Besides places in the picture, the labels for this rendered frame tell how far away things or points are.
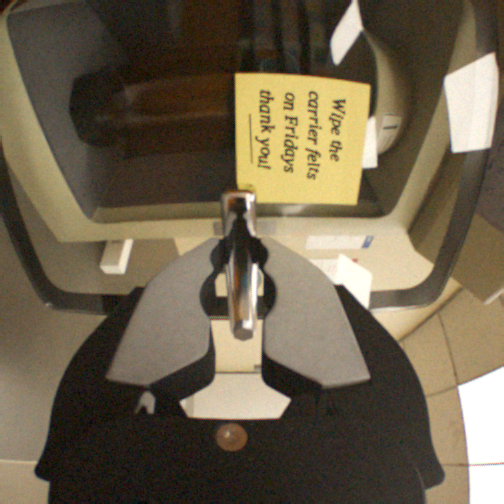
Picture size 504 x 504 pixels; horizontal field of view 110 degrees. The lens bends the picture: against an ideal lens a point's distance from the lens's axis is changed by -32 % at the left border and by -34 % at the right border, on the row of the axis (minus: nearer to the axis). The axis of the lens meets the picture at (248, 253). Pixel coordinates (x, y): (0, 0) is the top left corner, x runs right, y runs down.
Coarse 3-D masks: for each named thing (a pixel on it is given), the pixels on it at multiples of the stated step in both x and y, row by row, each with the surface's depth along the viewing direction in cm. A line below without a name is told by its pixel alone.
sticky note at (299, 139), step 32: (256, 96) 12; (288, 96) 12; (320, 96) 12; (352, 96) 12; (256, 128) 13; (288, 128) 13; (320, 128) 13; (352, 128) 13; (256, 160) 14; (288, 160) 14; (320, 160) 14; (352, 160) 14; (288, 192) 15; (320, 192) 15; (352, 192) 15
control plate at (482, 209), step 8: (496, 120) 13; (496, 128) 14; (496, 136) 14; (496, 144) 14; (496, 152) 15; (488, 160) 16; (496, 160) 15; (488, 168) 16; (496, 168) 16; (488, 176) 17; (496, 176) 16; (488, 184) 17; (496, 184) 16; (480, 192) 18; (496, 192) 17; (480, 200) 19; (488, 200) 18; (496, 200) 17; (480, 208) 19; (488, 208) 18; (496, 208) 17; (488, 216) 19; (496, 216) 18; (496, 224) 18
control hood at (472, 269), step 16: (496, 112) 13; (480, 224) 20; (480, 240) 21; (496, 240) 19; (464, 256) 23; (480, 256) 21; (496, 256) 20; (464, 272) 24; (480, 272) 22; (496, 272) 20; (480, 288) 23; (496, 288) 21
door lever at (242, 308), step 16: (224, 192) 11; (240, 192) 11; (256, 192) 11; (224, 208) 11; (240, 208) 11; (256, 208) 11; (224, 224) 11; (240, 224) 11; (256, 224) 11; (224, 240) 12; (240, 240) 11; (256, 240) 12; (224, 256) 12; (240, 256) 12; (256, 256) 12; (240, 272) 12; (256, 272) 13; (240, 288) 13; (256, 288) 13; (240, 304) 14; (256, 304) 14; (240, 320) 14; (256, 320) 15; (240, 336) 15
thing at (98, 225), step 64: (64, 0) 8; (128, 0) 9; (192, 0) 9; (256, 0) 9; (320, 0) 9; (384, 0) 9; (448, 0) 7; (0, 64) 9; (64, 64) 10; (128, 64) 11; (192, 64) 11; (256, 64) 11; (320, 64) 11; (384, 64) 11; (448, 64) 10; (0, 128) 12; (64, 128) 13; (128, 128) 13; (192, 128) 13; (384, 128) 13; (448, 128) 13; (0, 192) 14; (64, 192) 15; (128, 192) 15; (192, 192) 15; (384, 192) 15; (448, 192) 15; (64, 256) 18; (128, 256) 18; (320, 256) 18; (384, 256) 18; (448, 256) 18
